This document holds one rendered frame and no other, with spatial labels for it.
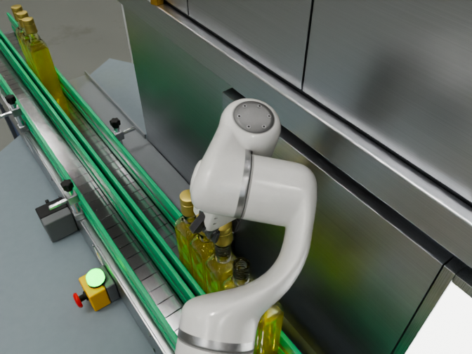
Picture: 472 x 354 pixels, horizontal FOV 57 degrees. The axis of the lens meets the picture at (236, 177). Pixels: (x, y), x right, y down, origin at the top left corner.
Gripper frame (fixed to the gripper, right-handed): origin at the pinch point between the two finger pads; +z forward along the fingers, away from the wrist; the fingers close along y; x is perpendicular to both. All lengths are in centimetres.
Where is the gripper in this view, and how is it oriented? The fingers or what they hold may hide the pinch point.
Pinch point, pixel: (222, 225)
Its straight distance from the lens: 75.5
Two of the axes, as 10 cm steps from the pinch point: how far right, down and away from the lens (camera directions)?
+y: -8.1, 4.1, -4.2
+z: -1.5, 5.4, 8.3
